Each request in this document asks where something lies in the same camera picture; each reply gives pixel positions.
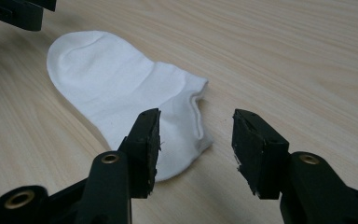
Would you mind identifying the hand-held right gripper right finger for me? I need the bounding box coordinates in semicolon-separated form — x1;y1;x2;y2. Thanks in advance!
231;108;358;224

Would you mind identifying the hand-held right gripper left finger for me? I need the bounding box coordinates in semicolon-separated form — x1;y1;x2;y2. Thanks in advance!
74;107;162;224

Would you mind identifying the white ankle sock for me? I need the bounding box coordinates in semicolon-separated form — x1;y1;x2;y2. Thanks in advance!
46;30;214;183

